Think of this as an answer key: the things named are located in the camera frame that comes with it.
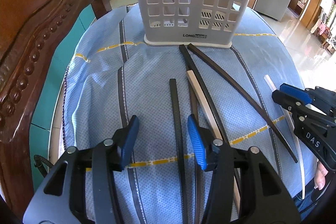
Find black chopstick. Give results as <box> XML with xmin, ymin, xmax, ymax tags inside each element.
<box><xmin>169</xmin><ymin>79</ymin><xmax>188</xmax><ymax>224</ymax></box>
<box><xmin>187</xmin><ymin>43</ymin><xmax>299</xmax><ymax>164</ymax></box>
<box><xmin>179</xmin><ymin>44</ymin><xmax>229</xmax><ymax>142</ymax></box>

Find dark brown chopstick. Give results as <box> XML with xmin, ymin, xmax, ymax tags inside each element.
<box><xmin>188</xmin><ymin>64</ymin><xmax>205</xmax><ymax>224</ymax></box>

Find black cord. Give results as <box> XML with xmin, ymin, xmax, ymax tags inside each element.
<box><xmin>34</xmin><ymin>155</ymin><xmax>54</xmax><ymax>175</ymax></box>

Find person's blue jeans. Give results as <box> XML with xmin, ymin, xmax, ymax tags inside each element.
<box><xmin>293</xmin><ymin>187</ymin><xmax>321</xmax><ymax>224</ymax></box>

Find cream chopstick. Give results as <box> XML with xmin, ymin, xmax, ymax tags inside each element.
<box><xmin>186</xmin><ymin>70</ymin><xmax>241</xmax><ymax>214</ymax></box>

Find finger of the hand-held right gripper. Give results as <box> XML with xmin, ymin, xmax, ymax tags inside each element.
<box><xmin>280</xmin><ymin>83</ymin><xmax>336</xmax><ymax>115</ymax></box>
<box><xmin>272</xmin><ymin>90</ymin><xmax>336</xmax><ymax>130</ymax></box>

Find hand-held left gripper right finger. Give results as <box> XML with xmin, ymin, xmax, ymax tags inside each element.
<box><xmin>188</xmin><ymin>114</ymin><xmax>301</xmax><ymax>224</ymax></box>

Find hanging clothes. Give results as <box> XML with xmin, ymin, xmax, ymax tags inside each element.
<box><xmin>311</xmin><ymin>4</ymin><xmax>336</xmax><ymax>54</ymax></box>

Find white plastic utensil basket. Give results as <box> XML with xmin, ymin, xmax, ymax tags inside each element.
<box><xmin>127</xmin><ymin>0</ymin><xmax>271</xmax><ymax>49</ymax></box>

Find teal base cabinets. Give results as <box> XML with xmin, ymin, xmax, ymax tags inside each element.
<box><xmin>29</xmin><ymin>0</ymin><xmax>138</xmax><ymax>180</ymax></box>

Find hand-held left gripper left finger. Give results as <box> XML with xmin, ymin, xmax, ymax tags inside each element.
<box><xmin>25</xmin><ymin>115</ymin><xmax>139</xmax><ymax>224</ymax></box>

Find person's right hand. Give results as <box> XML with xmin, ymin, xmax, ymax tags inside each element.
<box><xmin>314</xmin><ymin>161</ymin><xmax>328</xmax><ymax>189</ymax></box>

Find white chopstick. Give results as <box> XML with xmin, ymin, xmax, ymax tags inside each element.
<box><xmin>264</xmin><ymin>74</ymin><xmax>306</xmax><ymax>200</ymax></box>

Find carved wooden chair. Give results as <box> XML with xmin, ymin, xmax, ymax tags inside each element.
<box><xmin>0</xmin><ymin>0</ymin><xmax>114</xmax><ymax>205</ymax></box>

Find blue checked cloth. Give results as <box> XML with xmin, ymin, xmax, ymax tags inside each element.
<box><xmin>62</xmin><ymin>2</ymin><xmax>319</xmax><ymax>224</ymax></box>

